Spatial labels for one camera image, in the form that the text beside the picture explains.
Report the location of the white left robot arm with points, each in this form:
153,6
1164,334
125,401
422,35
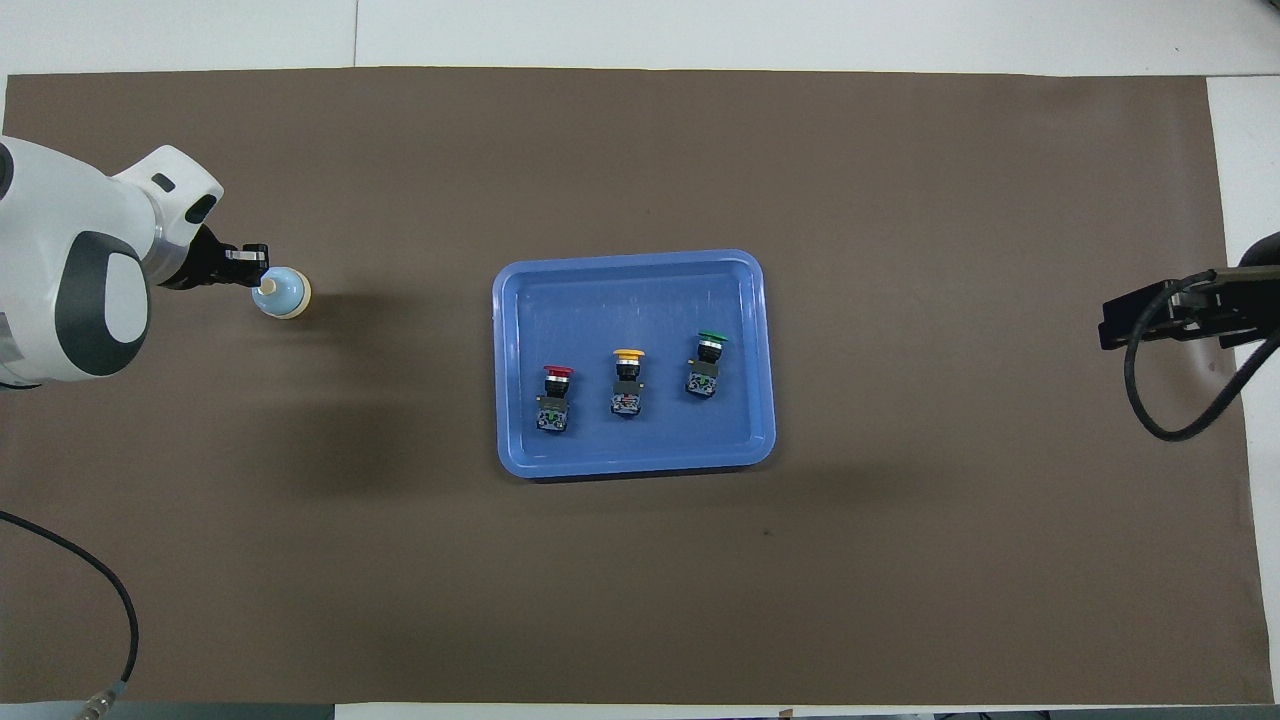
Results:
60,230

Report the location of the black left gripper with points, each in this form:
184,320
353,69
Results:
200,265

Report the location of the blue plastic tray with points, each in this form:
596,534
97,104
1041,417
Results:
600,310

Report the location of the red push button switch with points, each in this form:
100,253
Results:
553,415

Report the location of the brown table mat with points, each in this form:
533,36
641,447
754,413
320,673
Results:
300,600

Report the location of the light blue desk bell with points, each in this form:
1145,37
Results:
285,298

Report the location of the green push button switch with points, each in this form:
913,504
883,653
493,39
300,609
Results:
703,382

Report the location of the yellow push button switch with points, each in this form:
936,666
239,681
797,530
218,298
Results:
626,400

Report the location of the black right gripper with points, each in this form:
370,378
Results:
1240,300

